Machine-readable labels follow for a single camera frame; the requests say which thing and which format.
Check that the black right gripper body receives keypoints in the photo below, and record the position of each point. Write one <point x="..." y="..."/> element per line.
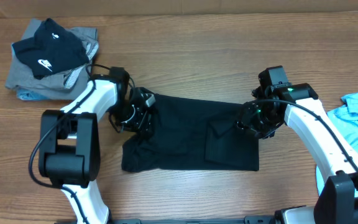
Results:
<point x="253" y="123"/>

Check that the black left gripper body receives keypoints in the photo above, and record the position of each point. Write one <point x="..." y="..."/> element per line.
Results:
<point x="129" y="117"/>

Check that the black t-shirt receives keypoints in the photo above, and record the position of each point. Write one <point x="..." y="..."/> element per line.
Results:
<point x="187" y="134"/>

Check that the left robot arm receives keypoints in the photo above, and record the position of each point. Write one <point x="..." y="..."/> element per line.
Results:
<point x="69" y="149"/>

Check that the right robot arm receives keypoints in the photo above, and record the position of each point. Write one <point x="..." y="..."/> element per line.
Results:
<point x="278" y="102"/>

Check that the folded grey garment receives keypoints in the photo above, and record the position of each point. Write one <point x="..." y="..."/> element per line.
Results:
<point x="62" y="86"/>

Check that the folded black Nike shirt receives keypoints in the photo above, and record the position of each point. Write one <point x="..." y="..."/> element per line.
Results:
<point x="51" y="50"/>

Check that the folded light blue garment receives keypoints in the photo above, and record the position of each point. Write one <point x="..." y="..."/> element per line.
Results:
<point x="27" y="95"/>

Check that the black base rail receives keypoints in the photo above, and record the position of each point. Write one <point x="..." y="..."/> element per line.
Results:
<point x="182" y="221"/>

